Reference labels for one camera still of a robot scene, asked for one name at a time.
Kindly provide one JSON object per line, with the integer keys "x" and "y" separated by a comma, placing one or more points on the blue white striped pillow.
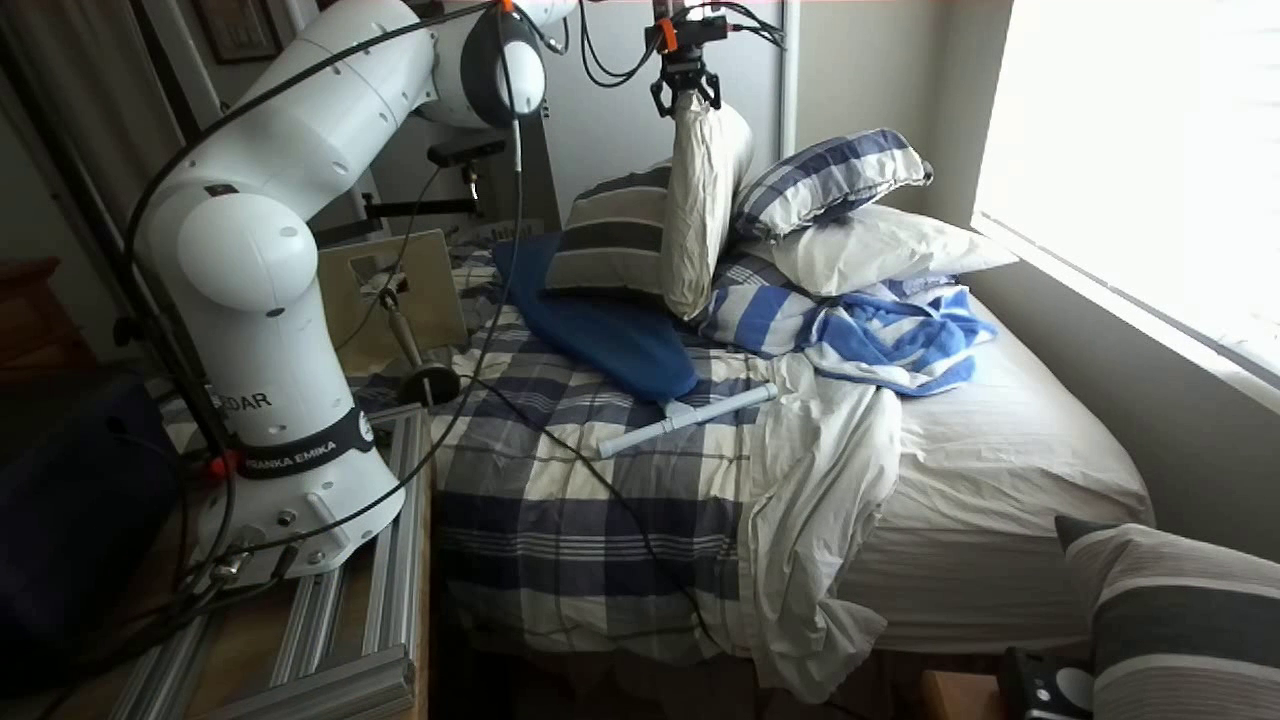
{"x": 752, "y": 314}

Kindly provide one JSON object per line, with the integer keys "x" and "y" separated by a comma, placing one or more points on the mattress with white sheet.
{"x": 1001, "y": 482}

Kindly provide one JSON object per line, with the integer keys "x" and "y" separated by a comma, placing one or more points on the white crumpled duvet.
{"x": 825, "y": 504}

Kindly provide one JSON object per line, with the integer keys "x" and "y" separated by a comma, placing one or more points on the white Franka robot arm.
{"x": 253, "y": 334}

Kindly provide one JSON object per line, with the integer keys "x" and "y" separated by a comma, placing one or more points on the grey striped pillow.
{"x": 605, "y": 242}
{"x": 1174, "y": 626}

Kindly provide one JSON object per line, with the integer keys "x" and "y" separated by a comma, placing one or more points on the beige board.
{"x": 432, "y": 305}

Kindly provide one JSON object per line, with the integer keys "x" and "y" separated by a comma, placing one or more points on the flat white pillow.
{"x": 881, "y": 244}

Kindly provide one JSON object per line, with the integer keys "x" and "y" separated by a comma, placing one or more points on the blue plaid blanket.
{"x": 563, "y": 532}

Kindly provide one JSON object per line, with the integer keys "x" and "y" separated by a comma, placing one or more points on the blue white crumpled cloth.
{"x": 892, "y": 342}

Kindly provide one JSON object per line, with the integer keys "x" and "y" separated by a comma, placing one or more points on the brown wooden furniture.
{"x": 34, "y": 321}

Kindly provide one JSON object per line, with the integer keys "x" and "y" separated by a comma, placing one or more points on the white plastic tube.
{"x": 683, "y": 416}

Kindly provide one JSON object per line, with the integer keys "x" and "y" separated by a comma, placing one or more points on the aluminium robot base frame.
{"x": 335, "y": 642}

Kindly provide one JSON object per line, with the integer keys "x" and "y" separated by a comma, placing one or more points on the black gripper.
{"x": 687, "y": 44}

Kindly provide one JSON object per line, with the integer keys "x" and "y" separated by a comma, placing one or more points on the black bag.
{"x": 80, "y": 532}

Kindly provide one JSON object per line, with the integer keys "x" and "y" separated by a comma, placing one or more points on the window with white blinds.
{"x": 1144, "y": 147}

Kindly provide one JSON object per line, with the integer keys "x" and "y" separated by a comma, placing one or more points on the dark blue cushion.
{"x": 601, "y": 334}

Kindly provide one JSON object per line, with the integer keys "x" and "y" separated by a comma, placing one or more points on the large white pillow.
{"x": 700, "y": 201}

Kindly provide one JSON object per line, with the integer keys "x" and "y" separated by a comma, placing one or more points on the small stand with black base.
{"x": 430, "y": 384}

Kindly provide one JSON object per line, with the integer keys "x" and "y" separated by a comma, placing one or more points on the blue plaid pillow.
{"x": 825, "y": 181}

